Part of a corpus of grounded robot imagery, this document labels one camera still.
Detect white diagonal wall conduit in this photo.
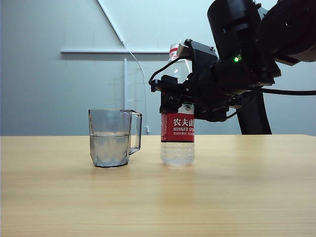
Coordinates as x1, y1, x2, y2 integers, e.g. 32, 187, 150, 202
97, 0, 127, 45

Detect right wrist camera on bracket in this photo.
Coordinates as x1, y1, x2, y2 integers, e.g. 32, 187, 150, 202
177, 39, 219, 75

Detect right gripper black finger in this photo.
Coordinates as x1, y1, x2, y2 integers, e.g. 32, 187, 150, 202
159, 75, 186, 114
185, 73, 198, 117

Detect clear water bottle red label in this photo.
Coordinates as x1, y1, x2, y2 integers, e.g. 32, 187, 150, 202
159, 43, 197, 166

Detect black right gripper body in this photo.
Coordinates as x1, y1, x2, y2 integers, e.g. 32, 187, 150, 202
187, 56, 250, 122

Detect transparent grey plastic mug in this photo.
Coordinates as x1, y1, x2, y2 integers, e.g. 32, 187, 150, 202
88, 108, 143, 169

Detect white horizontal wall conduit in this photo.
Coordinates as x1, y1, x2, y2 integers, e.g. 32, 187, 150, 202
61, 48, 171, 55

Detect black office chair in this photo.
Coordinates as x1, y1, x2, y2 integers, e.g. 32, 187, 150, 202
236, 90, 273, 135

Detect white vertical wall conduit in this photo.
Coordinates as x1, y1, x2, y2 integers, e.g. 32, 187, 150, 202
124, 58, 129, 110

